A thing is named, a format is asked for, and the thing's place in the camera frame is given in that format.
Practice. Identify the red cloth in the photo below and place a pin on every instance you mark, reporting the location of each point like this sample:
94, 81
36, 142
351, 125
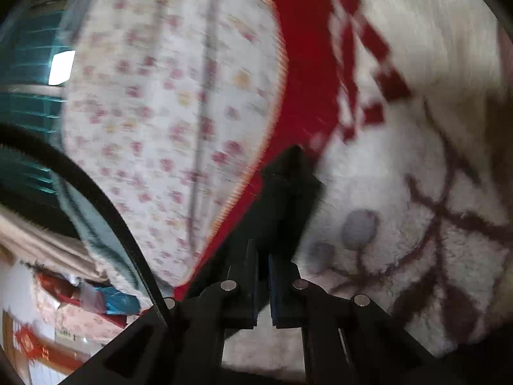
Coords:
52, 286

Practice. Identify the red and white floral blanket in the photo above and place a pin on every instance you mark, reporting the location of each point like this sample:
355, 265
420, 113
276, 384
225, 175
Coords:
400, 168

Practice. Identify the window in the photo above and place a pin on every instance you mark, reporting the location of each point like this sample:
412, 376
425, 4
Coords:
28, 100

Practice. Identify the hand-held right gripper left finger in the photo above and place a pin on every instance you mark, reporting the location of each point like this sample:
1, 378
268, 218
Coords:
251, 288

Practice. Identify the blue plastic bag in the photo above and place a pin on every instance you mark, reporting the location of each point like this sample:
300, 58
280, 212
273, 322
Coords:
118, 302

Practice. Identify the floral quilt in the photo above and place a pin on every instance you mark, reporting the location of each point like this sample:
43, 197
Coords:
160, 88

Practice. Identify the floral pillow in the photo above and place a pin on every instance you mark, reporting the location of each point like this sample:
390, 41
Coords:
80, 321

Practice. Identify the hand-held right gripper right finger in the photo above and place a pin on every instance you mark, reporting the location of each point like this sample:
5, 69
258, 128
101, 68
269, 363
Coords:
274, 292

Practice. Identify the red wall decoration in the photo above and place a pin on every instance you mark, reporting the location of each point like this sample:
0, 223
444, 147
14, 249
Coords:
28, 343

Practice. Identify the beige curtain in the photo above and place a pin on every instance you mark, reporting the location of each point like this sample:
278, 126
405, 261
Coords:
44, 240

